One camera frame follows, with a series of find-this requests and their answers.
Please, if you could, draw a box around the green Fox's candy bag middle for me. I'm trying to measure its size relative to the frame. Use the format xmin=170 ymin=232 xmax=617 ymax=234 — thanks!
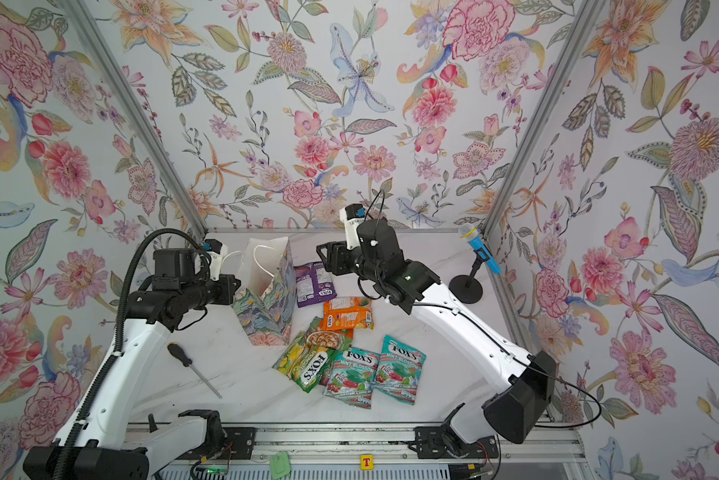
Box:
xmin=323 ymin=347 xmax=381 ymax=409

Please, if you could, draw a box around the yellow T label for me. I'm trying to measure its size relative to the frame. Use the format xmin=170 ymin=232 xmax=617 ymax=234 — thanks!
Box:
xmin=361 ymin=454 xmax=375 ymax=471

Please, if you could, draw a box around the green Fox's candy bag right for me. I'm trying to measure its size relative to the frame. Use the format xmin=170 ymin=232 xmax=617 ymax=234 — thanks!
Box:
xmin=373 ymin=335 xmax=427 ymax=405

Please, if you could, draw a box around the orange snack packet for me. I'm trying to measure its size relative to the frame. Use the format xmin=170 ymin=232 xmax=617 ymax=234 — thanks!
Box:
xmin=320 ymin=297 xmax=375 ymax=331

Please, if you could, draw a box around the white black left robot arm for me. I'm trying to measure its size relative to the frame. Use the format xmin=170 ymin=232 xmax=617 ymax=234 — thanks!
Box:
xmin=23 ymin=228 xmax=241 ymax=479

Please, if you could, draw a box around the floral white paper bag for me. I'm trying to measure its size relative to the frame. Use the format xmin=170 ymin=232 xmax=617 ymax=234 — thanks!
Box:
xmin=232 ymin=237 xmax=296 ymax=346

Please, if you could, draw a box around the black handled screwdriver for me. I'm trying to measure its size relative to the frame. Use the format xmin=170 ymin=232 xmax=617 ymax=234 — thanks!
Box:
xmin=167 ymin=343 xmax=222 ymax=399

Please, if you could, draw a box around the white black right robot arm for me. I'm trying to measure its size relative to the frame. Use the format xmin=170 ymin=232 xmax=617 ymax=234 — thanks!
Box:
xmin=315 ymin=219 xmax=557 ymax=444

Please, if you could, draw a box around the yellow green Fox's candy bag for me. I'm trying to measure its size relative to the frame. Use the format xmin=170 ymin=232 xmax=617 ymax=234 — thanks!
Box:
xmin=289 ymin=346 xmax=336 ymax=393

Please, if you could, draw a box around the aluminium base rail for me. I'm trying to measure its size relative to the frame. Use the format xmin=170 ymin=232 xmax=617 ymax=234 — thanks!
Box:
xmin=70 ymin=421 xmax=589 ymax=466

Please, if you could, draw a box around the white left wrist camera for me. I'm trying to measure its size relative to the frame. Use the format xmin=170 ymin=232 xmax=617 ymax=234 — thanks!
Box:
xmin=203 ymin=239 xmax=228 ymax=281

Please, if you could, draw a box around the green tag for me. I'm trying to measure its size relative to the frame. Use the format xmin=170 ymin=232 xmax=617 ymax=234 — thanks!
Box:
xmin=269 ymin=451 xmax=291 ymax=480

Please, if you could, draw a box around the purple snack packet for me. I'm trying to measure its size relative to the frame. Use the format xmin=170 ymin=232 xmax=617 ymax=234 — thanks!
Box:
xmin=294 ymin=261 xmax=337 ymax=308

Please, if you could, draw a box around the lime green candy bag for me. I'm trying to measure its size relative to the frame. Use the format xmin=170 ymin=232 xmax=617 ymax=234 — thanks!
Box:
xmin=272 ymin=331 xmax=309 ymax=378

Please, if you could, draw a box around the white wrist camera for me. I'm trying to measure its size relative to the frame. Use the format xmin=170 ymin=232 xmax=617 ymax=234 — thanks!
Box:
xmin=339 ymin=203 xmax=367 ymax=250
xmin=203 ymin=239 xmax=228 ymax=281

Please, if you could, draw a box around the blue microphone on black stand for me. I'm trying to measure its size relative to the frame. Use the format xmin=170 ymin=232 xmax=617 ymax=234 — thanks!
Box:
xmin=449 ymin=223 xmax=501 ymax=305

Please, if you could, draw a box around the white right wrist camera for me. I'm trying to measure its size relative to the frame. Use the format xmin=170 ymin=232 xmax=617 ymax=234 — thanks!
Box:
xmin=339 ymin=203 xmax=367 ymax=250

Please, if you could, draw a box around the green noodle snack packet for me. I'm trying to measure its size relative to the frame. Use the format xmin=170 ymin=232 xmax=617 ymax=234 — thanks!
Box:
xmin=305 ymin=317 xmax=353 ymax=351

